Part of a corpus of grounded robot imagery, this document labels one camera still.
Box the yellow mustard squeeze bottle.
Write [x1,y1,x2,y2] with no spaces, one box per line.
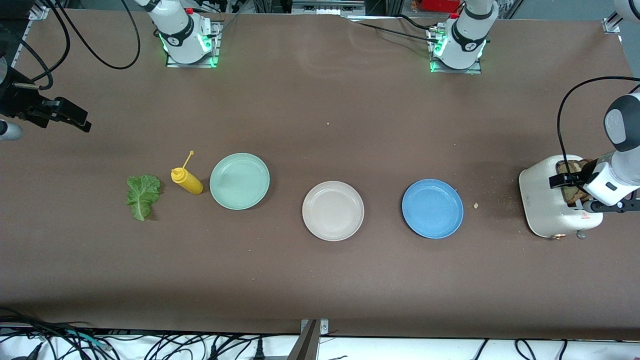
[170,150,205,195]

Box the blue plate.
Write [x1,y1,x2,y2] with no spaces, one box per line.
[401,179,464,240]

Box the pale green plate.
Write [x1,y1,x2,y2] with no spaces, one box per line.
[209,152,271,211]

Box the beige plate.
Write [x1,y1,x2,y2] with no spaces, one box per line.
[302,180,365,242]

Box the white two-slot toaster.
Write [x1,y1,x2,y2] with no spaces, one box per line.
[518,154,604,241]

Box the green lettuce leaf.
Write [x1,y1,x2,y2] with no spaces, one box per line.
[125,174,162,222]

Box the red box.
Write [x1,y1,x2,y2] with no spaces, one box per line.
[419,0,463,13]

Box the brown table cover sheet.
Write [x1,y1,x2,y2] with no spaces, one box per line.
[0,9,640,342]

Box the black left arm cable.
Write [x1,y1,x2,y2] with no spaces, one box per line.
[556,76,640,181]

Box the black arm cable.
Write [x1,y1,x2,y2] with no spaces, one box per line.
[556,76,640,181]
[47,0,142,71]

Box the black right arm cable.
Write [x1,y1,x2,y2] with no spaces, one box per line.
[47,0,142,71]

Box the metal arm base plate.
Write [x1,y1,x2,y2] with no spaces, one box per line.
[165,20,222,68]
[429,27,483,75]

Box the teal cable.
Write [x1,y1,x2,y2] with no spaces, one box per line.
[62,329,108,351]

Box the metal table frame bracket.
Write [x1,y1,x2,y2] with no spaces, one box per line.
[287,318,330,360]

